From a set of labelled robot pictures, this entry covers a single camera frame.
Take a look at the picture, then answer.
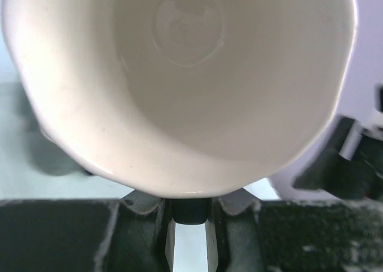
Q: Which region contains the blue mug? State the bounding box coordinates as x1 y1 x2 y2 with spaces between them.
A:
1 0 358 199

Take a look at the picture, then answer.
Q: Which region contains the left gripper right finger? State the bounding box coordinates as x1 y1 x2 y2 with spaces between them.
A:
203 187 383 272

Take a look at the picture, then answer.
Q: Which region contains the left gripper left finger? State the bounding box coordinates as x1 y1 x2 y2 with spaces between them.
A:
0 190 177 272

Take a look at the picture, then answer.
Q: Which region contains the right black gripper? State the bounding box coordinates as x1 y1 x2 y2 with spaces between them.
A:
293 86 382 200

